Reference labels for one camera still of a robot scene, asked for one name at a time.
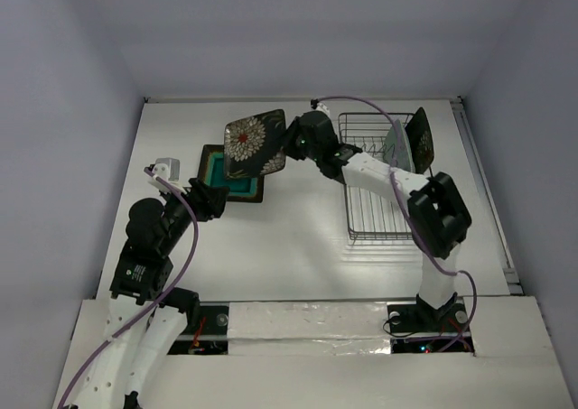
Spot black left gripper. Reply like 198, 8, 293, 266
160, 176, 228, 252

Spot square teal black plate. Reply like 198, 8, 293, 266
197, 144, 264, 203

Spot black white floral square plate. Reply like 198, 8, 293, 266
223, 109, 287, 180

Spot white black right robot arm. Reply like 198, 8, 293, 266
282, 110, 472, 330

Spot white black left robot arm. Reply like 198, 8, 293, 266
58, 175, 229, 408

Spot light green round plate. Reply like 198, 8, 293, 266
382, 119, 415, 172

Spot black floral rear plate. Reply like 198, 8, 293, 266
405, 107, 434, 174

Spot white foil covered front board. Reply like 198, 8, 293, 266
227, 302, 391, 357

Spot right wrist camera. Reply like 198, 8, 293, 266
310, 98, 331, 116

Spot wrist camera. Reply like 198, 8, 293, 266
147, 157, 180, 183
310, 98, 331, 116

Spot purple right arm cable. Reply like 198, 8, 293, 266
309, 95, 479, 354

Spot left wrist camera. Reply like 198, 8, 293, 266
147, 157, 180, 183

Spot black wire dish rack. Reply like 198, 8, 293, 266
338, 112, 411, 244

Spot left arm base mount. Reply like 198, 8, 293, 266
168, 303, 229, 356

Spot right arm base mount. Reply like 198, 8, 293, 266
382, 302, 474, 354

